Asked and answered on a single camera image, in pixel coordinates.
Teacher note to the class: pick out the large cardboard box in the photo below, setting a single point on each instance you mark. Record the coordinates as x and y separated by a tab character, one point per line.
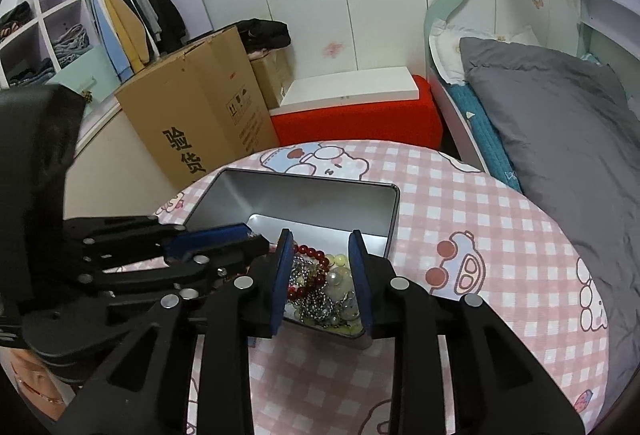
200	105

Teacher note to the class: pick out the row of hanging clothes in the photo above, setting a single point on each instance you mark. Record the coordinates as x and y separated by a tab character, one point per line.
130	20

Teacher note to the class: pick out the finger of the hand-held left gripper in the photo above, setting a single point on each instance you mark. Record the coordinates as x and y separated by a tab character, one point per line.
210	240
150	277

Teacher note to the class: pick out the black clothing bundle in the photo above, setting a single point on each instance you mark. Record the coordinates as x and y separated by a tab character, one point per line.
265	34

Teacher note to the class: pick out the white board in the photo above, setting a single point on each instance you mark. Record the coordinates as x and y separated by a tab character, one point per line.
350	87

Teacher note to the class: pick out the mint green drawer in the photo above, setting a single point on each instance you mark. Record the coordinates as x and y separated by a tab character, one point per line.
90	75

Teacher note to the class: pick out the person's left forearm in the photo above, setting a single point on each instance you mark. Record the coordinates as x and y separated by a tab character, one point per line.
35	385

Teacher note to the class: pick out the small cardboard box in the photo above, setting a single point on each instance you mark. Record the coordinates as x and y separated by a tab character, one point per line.
270	80

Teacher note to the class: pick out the folded grey clothes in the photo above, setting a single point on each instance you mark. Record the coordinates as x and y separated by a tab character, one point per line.
72	45

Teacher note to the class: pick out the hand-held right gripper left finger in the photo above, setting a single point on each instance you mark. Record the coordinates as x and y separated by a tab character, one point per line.
284	280

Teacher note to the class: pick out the white pillow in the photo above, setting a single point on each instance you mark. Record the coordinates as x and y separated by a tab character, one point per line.
445	55

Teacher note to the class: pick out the grey pillow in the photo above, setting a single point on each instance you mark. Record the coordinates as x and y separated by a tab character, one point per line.
550	130

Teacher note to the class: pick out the teal knit blanket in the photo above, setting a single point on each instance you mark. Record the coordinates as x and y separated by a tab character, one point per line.
480	135

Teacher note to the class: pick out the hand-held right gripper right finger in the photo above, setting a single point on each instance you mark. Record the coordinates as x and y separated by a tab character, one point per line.
361	285

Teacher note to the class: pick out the grey metal tin box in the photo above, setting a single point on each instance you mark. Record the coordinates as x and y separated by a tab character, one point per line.
300	200

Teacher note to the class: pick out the folded dark clothes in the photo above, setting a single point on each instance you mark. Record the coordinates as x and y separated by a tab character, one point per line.
17	20

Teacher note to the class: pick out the red stool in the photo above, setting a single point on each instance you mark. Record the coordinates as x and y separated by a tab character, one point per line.
350	122

